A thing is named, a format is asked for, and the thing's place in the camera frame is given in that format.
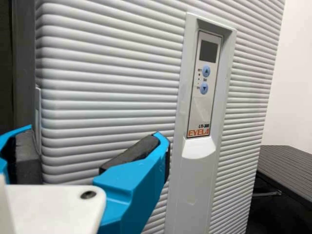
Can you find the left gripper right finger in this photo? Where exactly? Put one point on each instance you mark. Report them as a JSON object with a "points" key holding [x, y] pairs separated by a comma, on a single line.
{"points": [[131, 190]]}

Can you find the incubator door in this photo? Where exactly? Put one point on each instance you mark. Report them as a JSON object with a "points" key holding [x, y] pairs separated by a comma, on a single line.
{"points": [[109, 73]]}

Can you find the black platform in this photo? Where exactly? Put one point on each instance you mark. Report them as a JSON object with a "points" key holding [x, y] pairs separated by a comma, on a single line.
{"points": [[287, 165]]}

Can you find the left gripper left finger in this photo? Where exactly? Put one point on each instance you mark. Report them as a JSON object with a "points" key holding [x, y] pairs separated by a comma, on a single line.
{"points": [[5, 141]]}

